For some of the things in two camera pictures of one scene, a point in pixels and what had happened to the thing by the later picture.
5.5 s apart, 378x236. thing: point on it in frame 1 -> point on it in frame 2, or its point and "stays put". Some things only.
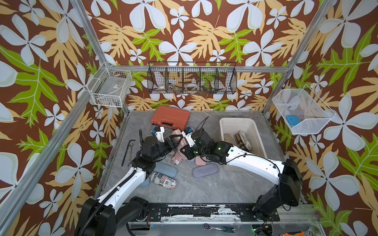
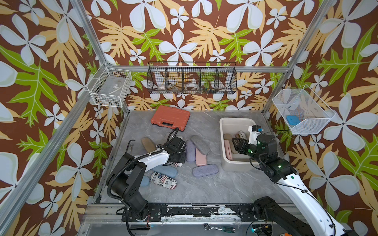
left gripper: [172, 142] -> [183, 157]
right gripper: [187, 153] -> [242, 144]
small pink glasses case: [200, 162] stays put
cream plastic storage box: [233, 125] stays put
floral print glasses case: [244, 140] stays put
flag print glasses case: [164, 181] stays put
